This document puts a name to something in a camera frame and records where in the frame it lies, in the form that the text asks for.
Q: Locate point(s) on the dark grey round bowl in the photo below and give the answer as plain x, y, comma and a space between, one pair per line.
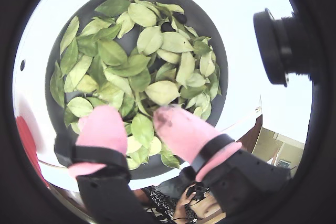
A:
204, 24

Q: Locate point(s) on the green leaves pile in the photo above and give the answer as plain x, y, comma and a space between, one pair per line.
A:
113, 53

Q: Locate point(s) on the black handheld controller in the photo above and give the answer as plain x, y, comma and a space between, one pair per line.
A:
195, 191

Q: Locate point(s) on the pink covered gripper finger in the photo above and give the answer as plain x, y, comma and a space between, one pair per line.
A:
189, 134
102, 132

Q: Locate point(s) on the person forearm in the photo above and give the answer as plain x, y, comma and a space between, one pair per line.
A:
207, 208

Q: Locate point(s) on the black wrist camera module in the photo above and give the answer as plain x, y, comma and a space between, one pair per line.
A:
278, 48

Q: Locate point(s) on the red ribbed plastic cup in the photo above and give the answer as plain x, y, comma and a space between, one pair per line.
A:
26, 140

